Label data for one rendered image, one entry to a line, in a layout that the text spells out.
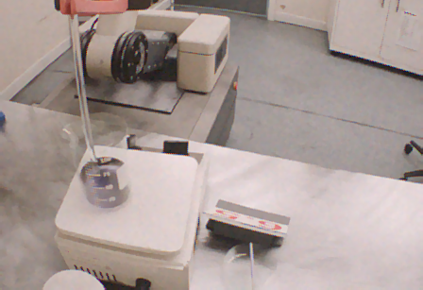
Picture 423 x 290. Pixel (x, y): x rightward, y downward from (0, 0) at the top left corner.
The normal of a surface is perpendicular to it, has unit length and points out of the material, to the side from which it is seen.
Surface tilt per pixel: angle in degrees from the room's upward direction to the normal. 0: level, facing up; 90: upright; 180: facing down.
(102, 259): 90
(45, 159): 0
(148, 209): 0
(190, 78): 90
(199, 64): 90
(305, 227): 0
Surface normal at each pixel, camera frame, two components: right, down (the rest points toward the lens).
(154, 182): 0.05, -0.80
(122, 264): -0.10, 0.60
